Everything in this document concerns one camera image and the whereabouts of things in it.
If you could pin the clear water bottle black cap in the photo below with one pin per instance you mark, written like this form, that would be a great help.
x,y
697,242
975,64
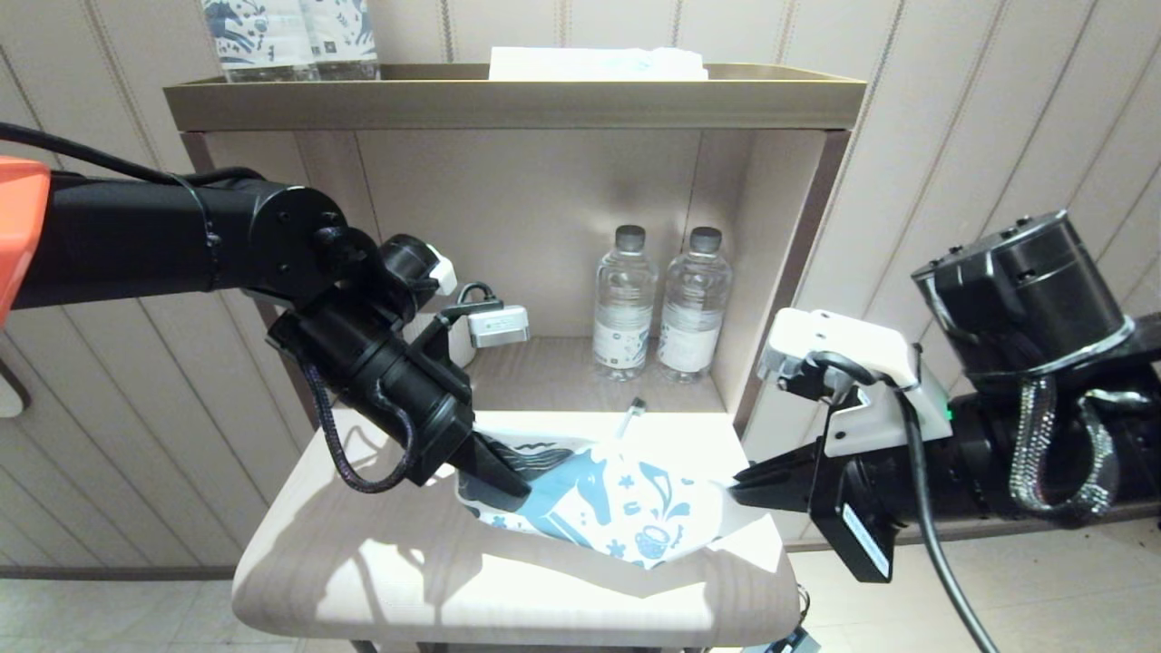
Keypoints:
x,y
623,308
691,308

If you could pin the black blue plastic part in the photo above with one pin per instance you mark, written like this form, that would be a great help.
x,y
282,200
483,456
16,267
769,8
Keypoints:
x,y
789,642

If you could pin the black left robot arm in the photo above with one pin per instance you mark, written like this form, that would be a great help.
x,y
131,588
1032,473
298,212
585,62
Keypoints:
x,y
136,240

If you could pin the white toothbrush with dark head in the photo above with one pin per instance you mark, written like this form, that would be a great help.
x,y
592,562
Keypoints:
x,y
635,410

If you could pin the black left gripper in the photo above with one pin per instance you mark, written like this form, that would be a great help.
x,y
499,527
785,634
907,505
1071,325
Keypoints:
x,y
440,435

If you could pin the blue patterned plastic bag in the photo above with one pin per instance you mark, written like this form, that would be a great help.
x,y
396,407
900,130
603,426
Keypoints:
x,y
617,508

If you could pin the white ribbed ceramic mug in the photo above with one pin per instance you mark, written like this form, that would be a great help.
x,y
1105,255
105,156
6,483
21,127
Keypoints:
x,y
463,349

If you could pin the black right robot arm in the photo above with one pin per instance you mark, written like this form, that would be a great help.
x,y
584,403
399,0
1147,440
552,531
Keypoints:
x,y
1025,290

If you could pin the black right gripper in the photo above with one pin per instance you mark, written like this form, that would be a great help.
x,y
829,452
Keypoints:
x,y
853,526

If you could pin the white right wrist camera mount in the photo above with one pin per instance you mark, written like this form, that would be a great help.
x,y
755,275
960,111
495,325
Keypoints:
x,y
843,340

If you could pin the beige wooden shelf cabinet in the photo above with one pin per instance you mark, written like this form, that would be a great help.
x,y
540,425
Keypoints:
x,y
544,199

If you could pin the white blue tissue pack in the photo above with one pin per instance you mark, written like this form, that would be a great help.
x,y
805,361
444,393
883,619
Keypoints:
x,y
590,63

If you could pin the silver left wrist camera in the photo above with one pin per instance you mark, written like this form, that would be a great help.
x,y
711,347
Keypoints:
x,y
499,326

